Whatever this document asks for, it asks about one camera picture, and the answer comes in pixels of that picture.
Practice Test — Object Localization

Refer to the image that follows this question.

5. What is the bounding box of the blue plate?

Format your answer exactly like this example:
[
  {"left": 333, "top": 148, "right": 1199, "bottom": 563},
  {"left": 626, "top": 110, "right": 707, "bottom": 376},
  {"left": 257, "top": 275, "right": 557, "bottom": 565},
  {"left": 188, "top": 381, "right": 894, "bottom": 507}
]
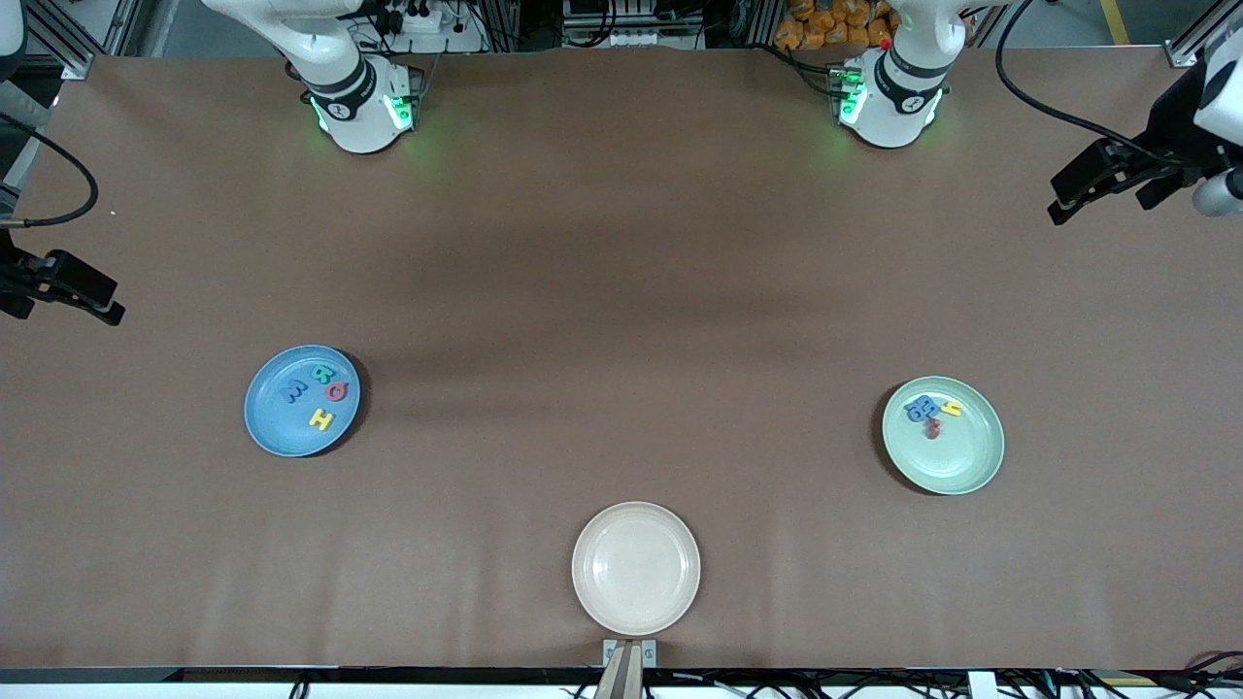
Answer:
[{"left": 243, "top": 345, "right": 362, "bottom": 459}]

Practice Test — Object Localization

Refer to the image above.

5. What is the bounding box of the green plate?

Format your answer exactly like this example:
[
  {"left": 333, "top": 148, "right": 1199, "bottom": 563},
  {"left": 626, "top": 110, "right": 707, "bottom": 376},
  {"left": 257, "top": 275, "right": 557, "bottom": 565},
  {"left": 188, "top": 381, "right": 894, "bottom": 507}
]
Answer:
[{"left": 881, "top": 376, "right": 1006, "bottom": 497}]

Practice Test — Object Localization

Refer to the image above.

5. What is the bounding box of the beige plate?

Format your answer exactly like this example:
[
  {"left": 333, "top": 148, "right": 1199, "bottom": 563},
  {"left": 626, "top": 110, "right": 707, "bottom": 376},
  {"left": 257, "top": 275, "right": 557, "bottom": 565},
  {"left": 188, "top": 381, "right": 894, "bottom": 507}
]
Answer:
[{"left": 571, "top": 501, "right": 702, "bottom": 638}]

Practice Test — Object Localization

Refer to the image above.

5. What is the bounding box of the pile of orange objects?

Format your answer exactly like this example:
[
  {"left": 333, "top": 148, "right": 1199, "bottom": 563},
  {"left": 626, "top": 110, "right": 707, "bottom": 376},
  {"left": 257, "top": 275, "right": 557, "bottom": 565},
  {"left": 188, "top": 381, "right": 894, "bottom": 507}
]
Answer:
[{"left": 774, "top": 0, "right": 899, "bottom": 51}]

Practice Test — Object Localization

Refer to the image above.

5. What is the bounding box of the white power strip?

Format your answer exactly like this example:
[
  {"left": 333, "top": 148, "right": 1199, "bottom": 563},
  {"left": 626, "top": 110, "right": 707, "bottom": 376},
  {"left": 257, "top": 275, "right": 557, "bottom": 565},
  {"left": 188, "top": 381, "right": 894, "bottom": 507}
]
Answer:
[{"left": 374, "top": 0, "right": 487, "bottom": 54}]

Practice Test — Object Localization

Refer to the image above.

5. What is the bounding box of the brown table cover mat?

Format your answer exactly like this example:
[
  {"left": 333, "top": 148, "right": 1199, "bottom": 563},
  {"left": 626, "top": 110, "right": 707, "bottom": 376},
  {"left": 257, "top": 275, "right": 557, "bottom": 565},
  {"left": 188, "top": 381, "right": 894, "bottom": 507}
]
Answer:
[{"left": 0, "top": 47, "right": 1243, "bottom": 671}]

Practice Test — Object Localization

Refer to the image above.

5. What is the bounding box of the aluminium frame post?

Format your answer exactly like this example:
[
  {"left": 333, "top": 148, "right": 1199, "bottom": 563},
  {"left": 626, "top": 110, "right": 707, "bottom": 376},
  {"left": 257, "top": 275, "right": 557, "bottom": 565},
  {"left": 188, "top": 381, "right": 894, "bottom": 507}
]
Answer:
[
  {"left": 19, "top": 0, "right": 147, "bottom": 82},
  {"left": 1165, "top": 0, "right": 1243, "bottom": 69}
]

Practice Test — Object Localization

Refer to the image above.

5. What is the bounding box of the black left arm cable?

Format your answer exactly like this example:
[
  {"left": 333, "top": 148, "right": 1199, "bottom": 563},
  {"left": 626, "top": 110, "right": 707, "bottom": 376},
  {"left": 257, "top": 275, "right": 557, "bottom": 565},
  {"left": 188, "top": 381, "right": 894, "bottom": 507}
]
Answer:
[{"left": 994, "top": 0, "right": 1161, "bottom": 149}]

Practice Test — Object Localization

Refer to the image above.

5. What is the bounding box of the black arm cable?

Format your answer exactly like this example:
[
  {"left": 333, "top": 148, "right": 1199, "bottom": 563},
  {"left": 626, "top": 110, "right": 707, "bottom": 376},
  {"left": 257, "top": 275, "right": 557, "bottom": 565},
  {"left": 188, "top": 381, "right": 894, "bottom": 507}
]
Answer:
[
  {"left": 994, "top": 0, "right": 1161, "bottom": 149},
  {"left": 0, "top": 112, "right": 99, "bottom": 230}
]

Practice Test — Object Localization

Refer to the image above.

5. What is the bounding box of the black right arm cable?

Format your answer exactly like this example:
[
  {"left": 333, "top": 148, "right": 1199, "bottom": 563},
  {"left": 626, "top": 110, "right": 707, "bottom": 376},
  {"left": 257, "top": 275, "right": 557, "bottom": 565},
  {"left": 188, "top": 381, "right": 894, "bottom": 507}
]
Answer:
[{"left": 0, "top": 112, "right": 99, "bottom": 230}]

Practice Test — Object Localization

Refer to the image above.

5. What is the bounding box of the electronics box with cables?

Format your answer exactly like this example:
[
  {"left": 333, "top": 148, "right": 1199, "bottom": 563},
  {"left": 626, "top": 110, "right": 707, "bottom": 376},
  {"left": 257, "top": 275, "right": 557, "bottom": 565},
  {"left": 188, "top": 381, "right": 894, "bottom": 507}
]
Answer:
[{"left": 561, "top": 0, "right": 708, "bottom": 50}]

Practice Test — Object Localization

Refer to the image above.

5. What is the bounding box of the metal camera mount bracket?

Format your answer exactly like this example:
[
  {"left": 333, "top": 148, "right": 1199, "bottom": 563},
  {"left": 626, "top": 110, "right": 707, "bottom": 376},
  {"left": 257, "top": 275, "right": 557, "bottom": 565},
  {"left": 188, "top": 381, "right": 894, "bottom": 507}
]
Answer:
[{"left": 594, "top": 638, "right": 659, "bottom": 699}]

